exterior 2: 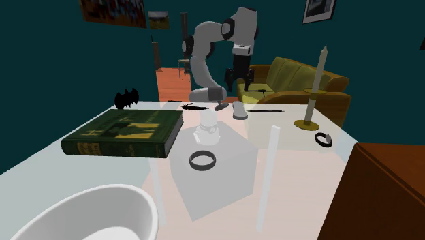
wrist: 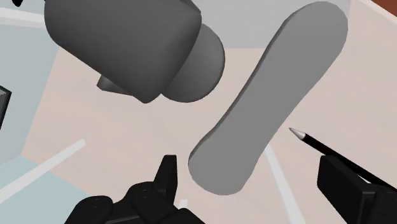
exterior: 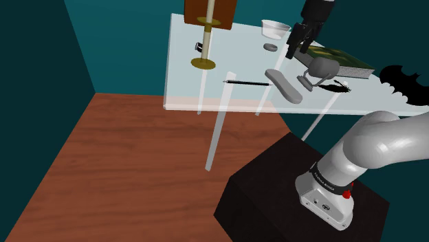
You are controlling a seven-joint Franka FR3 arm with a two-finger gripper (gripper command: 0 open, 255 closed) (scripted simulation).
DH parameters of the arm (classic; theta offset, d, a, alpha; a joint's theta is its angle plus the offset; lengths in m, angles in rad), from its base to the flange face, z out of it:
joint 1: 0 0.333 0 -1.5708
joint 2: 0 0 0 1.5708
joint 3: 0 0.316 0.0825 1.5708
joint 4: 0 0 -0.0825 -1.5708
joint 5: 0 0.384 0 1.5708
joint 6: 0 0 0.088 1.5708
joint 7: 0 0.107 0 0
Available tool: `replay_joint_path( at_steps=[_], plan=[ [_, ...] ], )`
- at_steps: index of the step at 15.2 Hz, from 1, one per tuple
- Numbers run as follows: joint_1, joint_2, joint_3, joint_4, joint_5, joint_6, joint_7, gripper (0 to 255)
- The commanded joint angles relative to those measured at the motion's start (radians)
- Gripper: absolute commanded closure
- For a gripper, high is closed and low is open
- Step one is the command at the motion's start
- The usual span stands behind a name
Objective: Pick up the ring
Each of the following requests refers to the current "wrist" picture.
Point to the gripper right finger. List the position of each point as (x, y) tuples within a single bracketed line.
[(350, 189)]

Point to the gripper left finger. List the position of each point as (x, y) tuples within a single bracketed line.
[(145, 198)]

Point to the black pen with silver tip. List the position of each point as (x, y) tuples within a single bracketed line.
[(322, 148)]

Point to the grey oblong rounded slab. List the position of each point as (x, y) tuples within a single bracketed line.
[(270, 102)]

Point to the dark box-shaped object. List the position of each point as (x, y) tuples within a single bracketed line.
[(3, 105)]

